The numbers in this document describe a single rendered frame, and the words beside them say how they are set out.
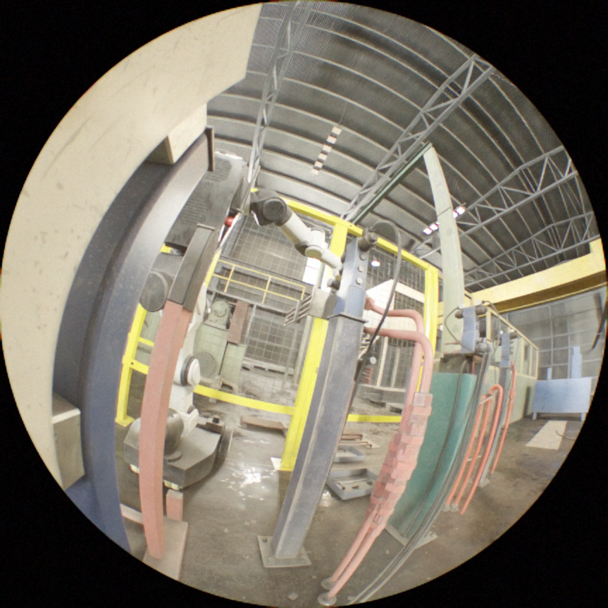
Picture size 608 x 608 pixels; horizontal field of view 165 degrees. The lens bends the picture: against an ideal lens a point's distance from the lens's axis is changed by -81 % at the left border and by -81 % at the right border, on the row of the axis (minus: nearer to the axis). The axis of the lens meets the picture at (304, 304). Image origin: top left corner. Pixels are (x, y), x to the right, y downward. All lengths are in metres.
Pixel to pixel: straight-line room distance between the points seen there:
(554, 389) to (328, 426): 5.86
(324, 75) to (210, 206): 10.25
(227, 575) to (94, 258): 0.83
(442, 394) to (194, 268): 0.93
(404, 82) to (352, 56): 2.34
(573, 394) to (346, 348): 5.88
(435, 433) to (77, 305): 1.02
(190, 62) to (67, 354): 0.23
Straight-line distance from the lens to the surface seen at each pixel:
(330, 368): 0.54
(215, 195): 0.63
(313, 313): 0.61
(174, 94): 0.15
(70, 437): 0.22
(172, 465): 0.99
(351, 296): 0.58
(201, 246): 0.43
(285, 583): 0.86
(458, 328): 2.10
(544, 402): 6.17
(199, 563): 0.85
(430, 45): 10.80
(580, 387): 6.11
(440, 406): 0.95
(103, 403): 0.24
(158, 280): 0.60
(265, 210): 0.73
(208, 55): 0.18
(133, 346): 1.45
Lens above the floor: 0.74
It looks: 15 degrees up
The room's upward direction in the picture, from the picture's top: 13 degrees clockwise
